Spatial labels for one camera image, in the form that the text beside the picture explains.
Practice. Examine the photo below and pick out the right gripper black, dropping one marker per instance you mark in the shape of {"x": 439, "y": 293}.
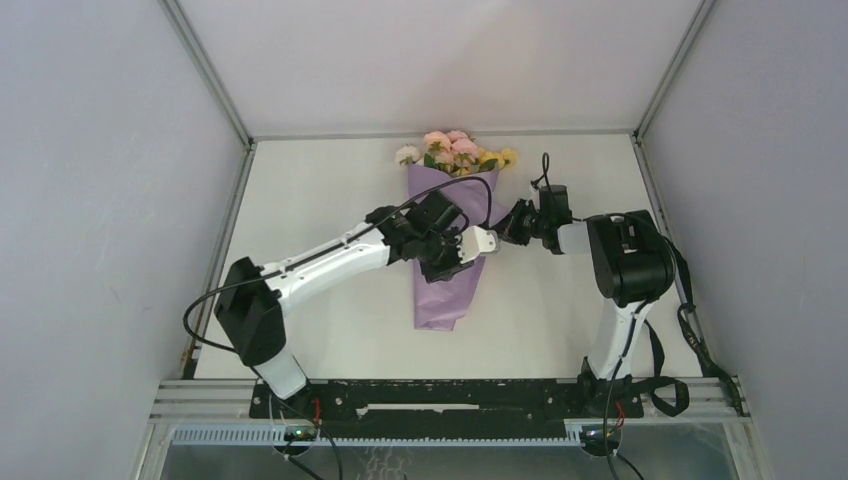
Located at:
{"x": 509, "y": 229}

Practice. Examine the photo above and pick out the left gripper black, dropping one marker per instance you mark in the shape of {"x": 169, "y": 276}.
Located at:
{"x": 435, "y": 275}

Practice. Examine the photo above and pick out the pink wrapping paper sheet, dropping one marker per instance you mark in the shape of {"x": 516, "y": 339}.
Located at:
{"x": 444, "y": 283}

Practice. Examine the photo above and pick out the yellow fake flower stem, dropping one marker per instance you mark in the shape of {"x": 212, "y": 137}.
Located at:
{"x": 490, "y": 160}

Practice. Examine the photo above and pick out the pink fake flower stem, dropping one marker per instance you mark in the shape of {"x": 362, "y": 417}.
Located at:
{"x": 453, "y": 153}

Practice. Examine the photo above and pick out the white fake flower stem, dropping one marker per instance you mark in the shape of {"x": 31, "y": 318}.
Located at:
{"x": 408, "y": 154}

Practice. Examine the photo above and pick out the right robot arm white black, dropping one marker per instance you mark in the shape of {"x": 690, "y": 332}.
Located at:
{"x": 632, "y": 267}

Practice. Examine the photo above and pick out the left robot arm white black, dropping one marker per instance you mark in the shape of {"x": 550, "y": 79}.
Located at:
{"x": 255, "y": 299}

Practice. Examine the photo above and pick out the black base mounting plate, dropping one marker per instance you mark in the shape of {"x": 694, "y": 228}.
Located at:
{"x": 441, "y": 409}

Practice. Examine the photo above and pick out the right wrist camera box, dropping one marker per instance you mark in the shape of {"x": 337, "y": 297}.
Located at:
{"x": 553, "y": 206}

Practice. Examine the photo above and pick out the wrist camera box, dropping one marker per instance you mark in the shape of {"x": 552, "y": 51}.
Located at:
{"x": 477, "y": 242}
{"x": 553, "y": 206}

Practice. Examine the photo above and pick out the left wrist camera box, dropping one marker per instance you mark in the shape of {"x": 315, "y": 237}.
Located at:
{"x": 477, "y": 242}

